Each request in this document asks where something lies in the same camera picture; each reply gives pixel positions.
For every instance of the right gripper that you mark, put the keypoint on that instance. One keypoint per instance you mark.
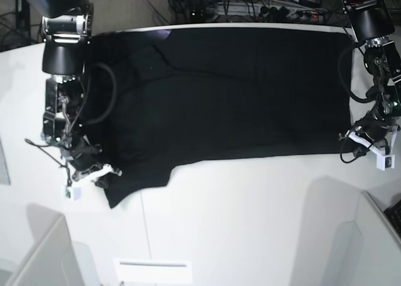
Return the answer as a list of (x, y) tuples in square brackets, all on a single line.
[(83, 156)]

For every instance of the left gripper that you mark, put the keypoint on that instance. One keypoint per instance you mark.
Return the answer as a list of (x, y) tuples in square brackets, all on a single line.
[(374, 126)]

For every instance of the black T-shirt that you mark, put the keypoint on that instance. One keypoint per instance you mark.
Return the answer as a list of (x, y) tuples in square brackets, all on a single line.
[(206, 94)]

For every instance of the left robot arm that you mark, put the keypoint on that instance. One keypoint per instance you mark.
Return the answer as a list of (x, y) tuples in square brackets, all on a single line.
[(372, 26)]

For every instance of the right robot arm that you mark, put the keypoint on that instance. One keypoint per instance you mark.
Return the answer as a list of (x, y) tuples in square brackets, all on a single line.
[(67, 26)]

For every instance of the black keyboard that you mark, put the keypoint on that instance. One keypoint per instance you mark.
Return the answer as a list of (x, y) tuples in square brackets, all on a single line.
[(393, 214)]

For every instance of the white slotted panel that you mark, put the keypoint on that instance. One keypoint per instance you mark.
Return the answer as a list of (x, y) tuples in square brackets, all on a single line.
[(153, 271)]

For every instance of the grey partition right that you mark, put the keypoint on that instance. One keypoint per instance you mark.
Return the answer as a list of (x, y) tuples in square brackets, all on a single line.
[(365, 250)]

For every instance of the grey partition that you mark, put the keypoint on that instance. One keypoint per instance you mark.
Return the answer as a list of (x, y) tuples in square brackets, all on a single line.
[(365, 250), (36, 249)]

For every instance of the grey partition left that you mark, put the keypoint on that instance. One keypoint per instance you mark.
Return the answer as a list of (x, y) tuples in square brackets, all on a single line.
[(36, 249)]

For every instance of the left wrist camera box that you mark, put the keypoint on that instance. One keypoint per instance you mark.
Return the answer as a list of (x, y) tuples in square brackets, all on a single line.
[(385, 162)]

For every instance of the black stand post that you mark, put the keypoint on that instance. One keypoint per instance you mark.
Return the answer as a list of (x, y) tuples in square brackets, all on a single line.
[(23, 19)]

